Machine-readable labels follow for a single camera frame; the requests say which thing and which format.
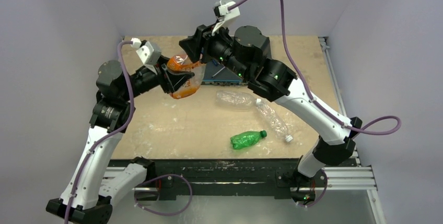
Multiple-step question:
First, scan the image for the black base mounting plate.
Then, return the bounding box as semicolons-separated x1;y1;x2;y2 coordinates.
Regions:
107;159;328;203

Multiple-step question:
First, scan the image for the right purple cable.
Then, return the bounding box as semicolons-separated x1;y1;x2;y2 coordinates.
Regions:
228;0;403;208

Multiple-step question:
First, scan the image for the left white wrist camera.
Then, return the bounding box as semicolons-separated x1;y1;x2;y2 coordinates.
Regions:
131;38;161;66

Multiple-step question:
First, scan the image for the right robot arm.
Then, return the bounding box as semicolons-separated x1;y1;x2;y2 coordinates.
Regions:
179;25;361;186

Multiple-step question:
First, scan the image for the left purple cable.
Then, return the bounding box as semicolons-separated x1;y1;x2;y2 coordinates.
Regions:
64;40;194;224

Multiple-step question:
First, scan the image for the aluminium frame rail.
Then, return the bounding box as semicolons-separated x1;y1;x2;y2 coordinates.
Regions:
100;166;378;191

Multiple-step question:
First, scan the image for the green plastic bottle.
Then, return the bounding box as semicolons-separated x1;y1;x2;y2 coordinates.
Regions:
230;130;267;150

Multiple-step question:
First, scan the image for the yellow black screwdriver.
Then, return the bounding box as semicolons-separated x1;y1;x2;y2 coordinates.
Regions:
211;67;226;78

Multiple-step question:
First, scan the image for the purple cable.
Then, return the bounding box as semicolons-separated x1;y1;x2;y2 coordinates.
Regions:
228;0;403;208
64;40;194;224

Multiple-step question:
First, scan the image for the large clear plastic bottle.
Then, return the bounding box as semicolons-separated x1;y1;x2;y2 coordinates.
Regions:
215;90;262;111

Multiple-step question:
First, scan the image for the black network switch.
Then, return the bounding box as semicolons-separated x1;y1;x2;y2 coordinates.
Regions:
201;62;248;86

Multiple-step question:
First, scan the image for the slim clear plastic bottle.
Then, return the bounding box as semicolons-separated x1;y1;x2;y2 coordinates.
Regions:
255;99;294;143

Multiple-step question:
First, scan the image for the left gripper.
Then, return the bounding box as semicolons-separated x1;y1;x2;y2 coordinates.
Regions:
120;54;193;101

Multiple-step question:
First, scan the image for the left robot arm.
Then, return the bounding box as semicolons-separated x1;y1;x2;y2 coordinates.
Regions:
46;57;194;223

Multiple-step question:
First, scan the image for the orange label plastic bottle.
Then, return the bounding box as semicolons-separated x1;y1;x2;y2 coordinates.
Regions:
167;53;206;99

